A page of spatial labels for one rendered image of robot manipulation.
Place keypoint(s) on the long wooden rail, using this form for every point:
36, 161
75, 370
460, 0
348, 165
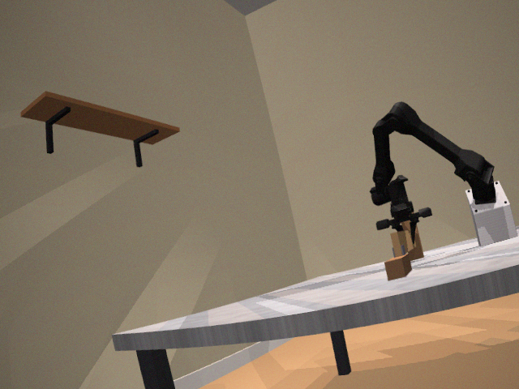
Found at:
402, 238

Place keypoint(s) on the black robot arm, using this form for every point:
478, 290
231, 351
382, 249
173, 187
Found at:
470, 166

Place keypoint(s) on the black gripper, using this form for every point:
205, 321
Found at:
383, 224

